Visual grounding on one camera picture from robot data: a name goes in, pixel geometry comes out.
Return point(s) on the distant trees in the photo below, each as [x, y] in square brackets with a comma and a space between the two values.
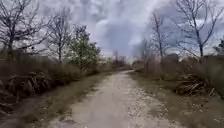
[118, 60]

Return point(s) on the leafy green tree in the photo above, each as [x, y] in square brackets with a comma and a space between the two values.
[82, 53]

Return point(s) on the pale gravel dirt path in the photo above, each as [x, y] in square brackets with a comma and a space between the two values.
[113, 103]

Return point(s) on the slender bare tree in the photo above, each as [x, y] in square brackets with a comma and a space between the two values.
[60, 50]
[160, 46]

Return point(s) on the dry brown grass verge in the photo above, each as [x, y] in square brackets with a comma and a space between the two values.
[50, 101]

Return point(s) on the pile of cut branches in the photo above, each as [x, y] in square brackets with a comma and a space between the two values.
[191, 85]
[31, 83]

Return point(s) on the dry brown brush verge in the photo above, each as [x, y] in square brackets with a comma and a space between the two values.
[188, 111]

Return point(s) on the large bare tree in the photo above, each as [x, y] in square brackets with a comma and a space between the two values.
[200, 46]
[10, 44]

